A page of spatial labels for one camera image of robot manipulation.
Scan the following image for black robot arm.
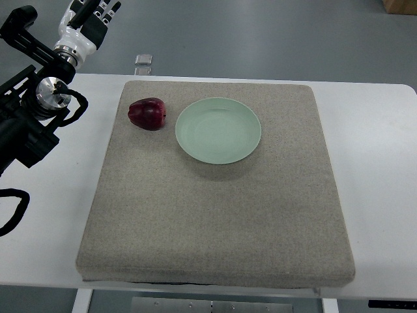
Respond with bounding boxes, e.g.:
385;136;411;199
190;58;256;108
1;5;88;171

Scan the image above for silver floor outlet cover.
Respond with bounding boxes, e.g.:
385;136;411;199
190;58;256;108
134;54;152;66

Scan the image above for black table control panel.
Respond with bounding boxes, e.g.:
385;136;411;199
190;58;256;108
368;300;417;310

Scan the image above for light green plate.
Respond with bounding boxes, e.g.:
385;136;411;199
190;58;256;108
175;97;262;165

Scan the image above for cardboard box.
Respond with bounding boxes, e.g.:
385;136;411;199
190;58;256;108
382;0;417;15

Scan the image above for red apple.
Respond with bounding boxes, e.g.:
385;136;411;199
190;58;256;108
128;98;167;131

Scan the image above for beige fabric cushion mat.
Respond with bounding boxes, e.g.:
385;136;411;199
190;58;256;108
76;81;355;288

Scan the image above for black braided cable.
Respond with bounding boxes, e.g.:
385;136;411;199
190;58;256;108
0;188;31;237

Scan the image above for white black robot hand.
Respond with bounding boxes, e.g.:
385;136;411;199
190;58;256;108
53;1;121;68

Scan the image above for metal table frame bracket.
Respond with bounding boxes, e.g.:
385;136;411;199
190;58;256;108
130;297;294;313

